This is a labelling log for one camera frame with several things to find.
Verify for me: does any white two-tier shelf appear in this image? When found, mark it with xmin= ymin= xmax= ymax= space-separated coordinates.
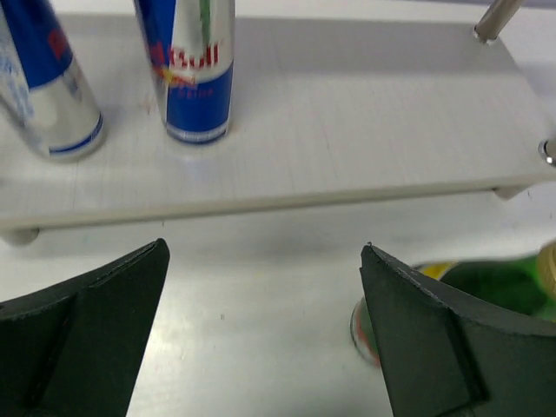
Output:
xmin=1 ymin=1 xmax=555 ymax=232

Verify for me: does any silver energy can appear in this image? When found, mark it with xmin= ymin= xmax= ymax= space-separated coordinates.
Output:
xmin=1 ymin=1 xmax=106 ymax=162
xmin=134 ymin=0 xmax=235 ymax=146

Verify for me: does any left green glass bottle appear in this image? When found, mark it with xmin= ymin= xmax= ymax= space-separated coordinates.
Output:
xmin=349 ymin=245 xmax=556 ymax=366

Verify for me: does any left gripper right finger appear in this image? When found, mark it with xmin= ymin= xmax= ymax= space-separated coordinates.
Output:
xmin=359 ymin=244 xmax=555 ymax=416

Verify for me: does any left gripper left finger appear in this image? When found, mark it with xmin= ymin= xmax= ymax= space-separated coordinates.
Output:
xmin=1 ymin=239 xmax=169 ymax=416

